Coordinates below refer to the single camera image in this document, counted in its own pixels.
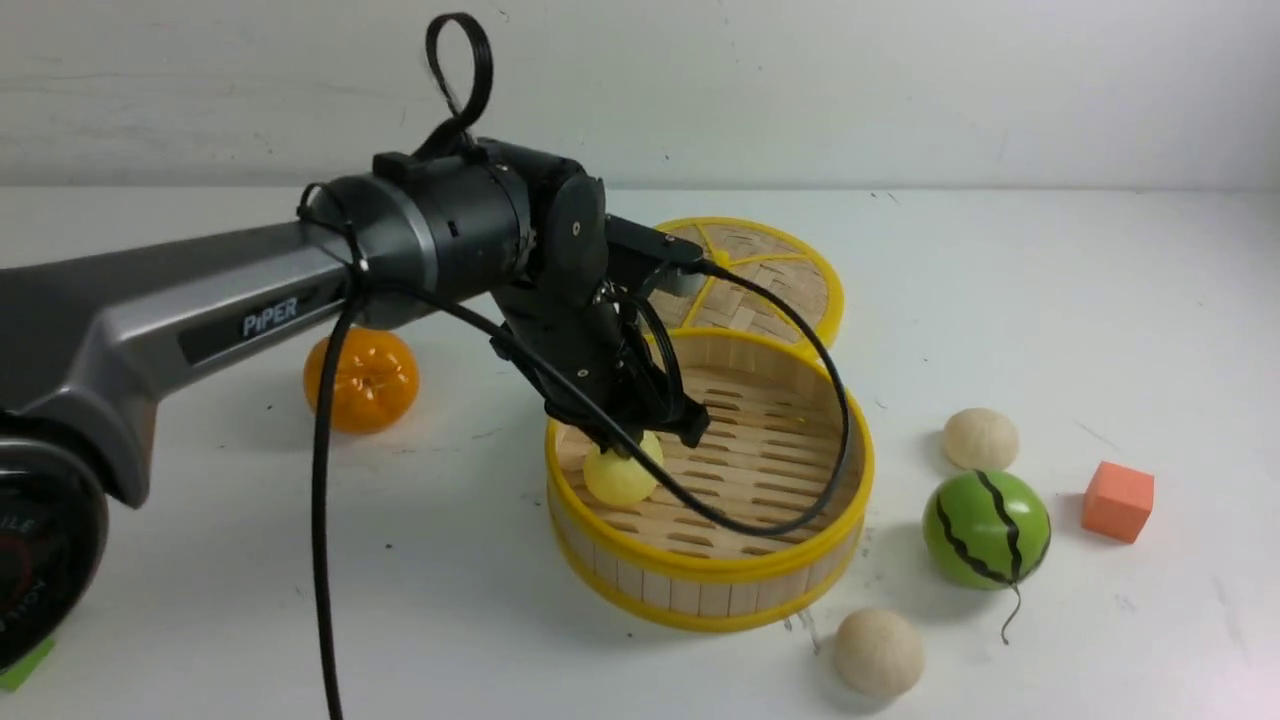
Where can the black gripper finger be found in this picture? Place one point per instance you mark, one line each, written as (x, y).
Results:
(691, 423)
(607, 442)

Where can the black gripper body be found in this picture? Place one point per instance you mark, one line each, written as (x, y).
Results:
(614, 349)

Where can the yellow bun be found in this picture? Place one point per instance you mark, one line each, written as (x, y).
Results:
(616, 480)

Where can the white bun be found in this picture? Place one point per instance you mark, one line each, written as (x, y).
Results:
(982, 439)
(878, 653)

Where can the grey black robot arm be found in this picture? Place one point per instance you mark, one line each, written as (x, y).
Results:
(94, 344)

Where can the bamboo steamer tray yellow rim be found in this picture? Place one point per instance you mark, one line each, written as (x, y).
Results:
(775, 429)

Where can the bamboo steamer lid yellow rim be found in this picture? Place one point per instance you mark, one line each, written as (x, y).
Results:
(775, 260)

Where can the orange toy tangerine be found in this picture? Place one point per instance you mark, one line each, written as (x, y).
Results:
(376, 383)

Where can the green toy watermelon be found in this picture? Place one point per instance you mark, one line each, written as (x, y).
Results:
(987, 530)

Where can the orange foam cube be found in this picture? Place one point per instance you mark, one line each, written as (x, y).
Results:
(1117, 502)

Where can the green foam block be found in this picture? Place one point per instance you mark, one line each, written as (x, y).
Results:
(14, 676)

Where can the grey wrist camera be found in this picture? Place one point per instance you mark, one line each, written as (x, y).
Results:
(642, 259)

